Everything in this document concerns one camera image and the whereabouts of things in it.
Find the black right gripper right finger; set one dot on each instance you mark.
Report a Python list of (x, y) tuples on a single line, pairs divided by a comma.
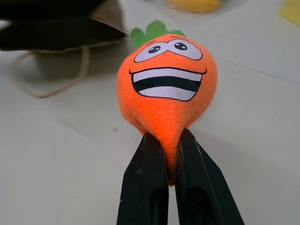
[(201, 187)]

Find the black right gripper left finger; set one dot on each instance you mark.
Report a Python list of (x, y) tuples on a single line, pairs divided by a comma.
[(143, 187)]

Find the orange carrot plush toy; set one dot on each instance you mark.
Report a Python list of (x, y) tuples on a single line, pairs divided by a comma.
[(167, 93)]

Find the brown paper bag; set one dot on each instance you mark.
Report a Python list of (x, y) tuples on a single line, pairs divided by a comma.
[(56, 30)]

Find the yellow plush toy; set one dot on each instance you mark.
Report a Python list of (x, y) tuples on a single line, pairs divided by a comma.
[(195, 4)]

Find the yellow paper sheet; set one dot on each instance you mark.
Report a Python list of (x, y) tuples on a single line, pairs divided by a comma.
[(291, 10)]

